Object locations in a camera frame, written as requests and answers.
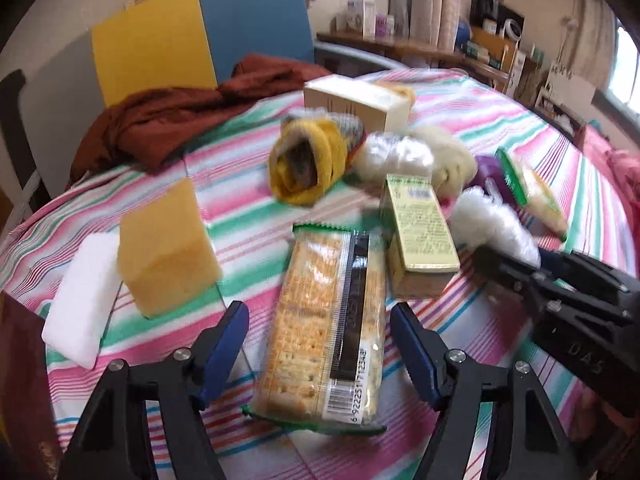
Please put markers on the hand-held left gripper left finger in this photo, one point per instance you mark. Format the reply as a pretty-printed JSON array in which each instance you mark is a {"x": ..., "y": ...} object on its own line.
[{"x": 225, "y": 345}]

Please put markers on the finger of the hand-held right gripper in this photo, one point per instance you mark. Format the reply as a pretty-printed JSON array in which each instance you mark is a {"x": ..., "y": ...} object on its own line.
[
  {"x": 590, "y": 272},
  {"x": 505, "y": 267}
]

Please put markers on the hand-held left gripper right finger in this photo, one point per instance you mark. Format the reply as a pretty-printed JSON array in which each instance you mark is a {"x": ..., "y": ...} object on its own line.
[{"x": 415, "y": 350}]

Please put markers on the clear plastic bag bundle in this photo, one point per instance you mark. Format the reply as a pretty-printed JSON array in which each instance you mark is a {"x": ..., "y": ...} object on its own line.
[
  {"x": 390, "y": 155},
  {"x": 490, "y": 225}
]

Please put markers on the green-topped noodle packet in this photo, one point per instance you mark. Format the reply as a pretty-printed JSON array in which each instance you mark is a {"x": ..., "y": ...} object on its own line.
[{"x": 535, "y": 195}]

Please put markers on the cracker packet with green edges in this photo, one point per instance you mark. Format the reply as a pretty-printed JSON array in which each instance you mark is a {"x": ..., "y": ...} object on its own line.
[{"x": 300, "y": 320}]

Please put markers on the green carton box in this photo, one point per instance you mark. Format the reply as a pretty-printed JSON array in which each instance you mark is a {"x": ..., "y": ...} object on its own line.
[{"x": 422, "y": 230}]

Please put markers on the purple plastic item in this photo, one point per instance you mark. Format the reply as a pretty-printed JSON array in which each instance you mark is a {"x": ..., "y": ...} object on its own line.
[{"x": 487, "y": 170}]

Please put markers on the yellow sponge block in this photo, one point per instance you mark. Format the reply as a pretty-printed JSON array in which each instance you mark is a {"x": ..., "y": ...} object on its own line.
[{"x": 165, "y": 255}]

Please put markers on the cream knit cloth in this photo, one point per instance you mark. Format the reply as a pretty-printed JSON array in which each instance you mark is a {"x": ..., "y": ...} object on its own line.
[{"x": 450, "y": 160}]

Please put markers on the pink blanket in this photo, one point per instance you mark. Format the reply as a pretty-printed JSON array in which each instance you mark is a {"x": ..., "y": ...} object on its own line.
[{"x": 615, "y": 170}]

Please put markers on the white sponge block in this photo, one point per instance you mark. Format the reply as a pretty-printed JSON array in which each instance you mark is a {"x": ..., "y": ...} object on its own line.
[{"x": 80, "y": 305}]

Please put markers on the small yellow knit cloth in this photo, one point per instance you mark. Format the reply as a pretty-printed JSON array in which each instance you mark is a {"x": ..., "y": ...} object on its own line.
[{"x": 402, "y": 91}]

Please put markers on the side window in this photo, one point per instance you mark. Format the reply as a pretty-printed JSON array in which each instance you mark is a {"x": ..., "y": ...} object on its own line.
[{"x": 629, "y": 70}]

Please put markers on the yellow rolled knit cloth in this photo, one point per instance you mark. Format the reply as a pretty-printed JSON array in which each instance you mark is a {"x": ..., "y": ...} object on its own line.
[{"x": 325, "y": 150}]

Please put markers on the cream cardboard box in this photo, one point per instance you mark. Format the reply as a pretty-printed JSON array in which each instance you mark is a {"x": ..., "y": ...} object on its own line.
[{"x": 350, "y": 97}]

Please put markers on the red-brown cloth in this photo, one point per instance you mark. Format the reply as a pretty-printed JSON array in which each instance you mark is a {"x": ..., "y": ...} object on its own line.
[{"x": 165, "y": 120}]

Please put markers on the wooden desk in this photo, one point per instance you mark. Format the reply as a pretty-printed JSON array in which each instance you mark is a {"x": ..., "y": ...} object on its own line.
[{"x": 400, "y": 49}]

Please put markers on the black shelf unit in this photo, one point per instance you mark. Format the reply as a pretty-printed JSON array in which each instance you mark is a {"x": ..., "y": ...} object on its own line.
[{"x": 500, "y": 25}]

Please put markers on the small purple box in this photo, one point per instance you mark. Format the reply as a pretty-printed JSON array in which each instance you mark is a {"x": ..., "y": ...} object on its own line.
[{"x": 384, "y": 24}]

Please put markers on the tall white box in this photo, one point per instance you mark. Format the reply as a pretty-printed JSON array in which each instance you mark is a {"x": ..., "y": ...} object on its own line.
[{"x": 361, "y": 12}]

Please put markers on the small white box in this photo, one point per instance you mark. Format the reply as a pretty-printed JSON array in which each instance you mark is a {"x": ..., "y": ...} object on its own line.
[{"x": 343, "y": 20}]

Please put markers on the grey yellow blue chair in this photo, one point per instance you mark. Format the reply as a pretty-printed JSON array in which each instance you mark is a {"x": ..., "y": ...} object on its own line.
[{"x": 150, "y": 45}]

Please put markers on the black padded post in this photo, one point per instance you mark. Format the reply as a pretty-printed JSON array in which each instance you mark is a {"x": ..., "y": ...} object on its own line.
[{"x": 20, "y": 130}]

